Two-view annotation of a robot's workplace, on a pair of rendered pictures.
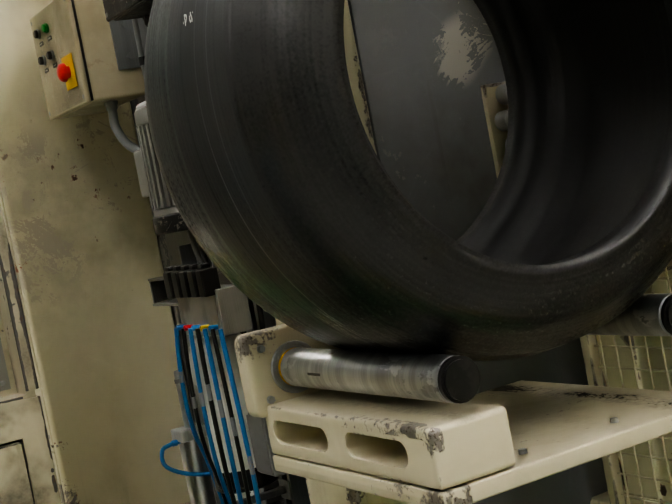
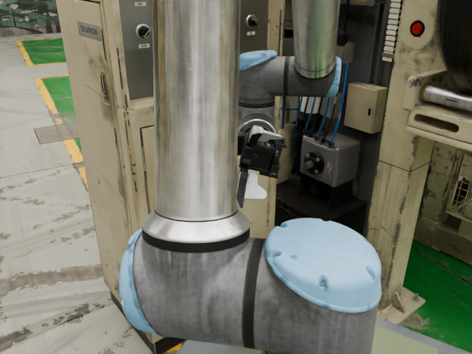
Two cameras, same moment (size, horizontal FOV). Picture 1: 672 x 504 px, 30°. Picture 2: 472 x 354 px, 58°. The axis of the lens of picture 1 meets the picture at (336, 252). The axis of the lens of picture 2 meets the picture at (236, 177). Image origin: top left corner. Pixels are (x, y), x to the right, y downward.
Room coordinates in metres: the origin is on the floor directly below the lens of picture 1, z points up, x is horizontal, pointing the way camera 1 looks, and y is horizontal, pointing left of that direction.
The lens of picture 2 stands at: (0.35, 0.82, 1.23)
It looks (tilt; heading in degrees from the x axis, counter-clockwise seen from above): 26 degrees down; 350
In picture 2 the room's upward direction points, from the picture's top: straight up
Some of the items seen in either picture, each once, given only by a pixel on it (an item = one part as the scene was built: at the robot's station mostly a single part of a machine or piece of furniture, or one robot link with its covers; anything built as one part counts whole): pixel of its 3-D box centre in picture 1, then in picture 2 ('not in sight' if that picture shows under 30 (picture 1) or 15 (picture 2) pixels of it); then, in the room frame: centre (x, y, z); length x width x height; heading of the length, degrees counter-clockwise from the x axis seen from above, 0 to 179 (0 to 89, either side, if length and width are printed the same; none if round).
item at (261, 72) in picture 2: not in sight; (260, 78); (1.34, 0.58, 0.99); 0.12 x 0.09 x 0.12; 68
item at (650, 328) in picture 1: (573, 314); not in sight; (1.44, -0.25, 0.90); 0.35 x 0.05 x 0.05; 29
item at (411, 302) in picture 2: not in sight; (378, 295); (1.59, 0.01, 0.02); 0.27 x 0.27 x 0.04; 29
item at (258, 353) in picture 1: (389, 339); (445, 83); (1.53, -0.04, 0.90); 0.40 x 0.03 x 0.10; 119
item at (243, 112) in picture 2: not in sight; (256, 124); (1.33, 0.59, 0.88); 0.12 x 0.09 x 0.10; 168
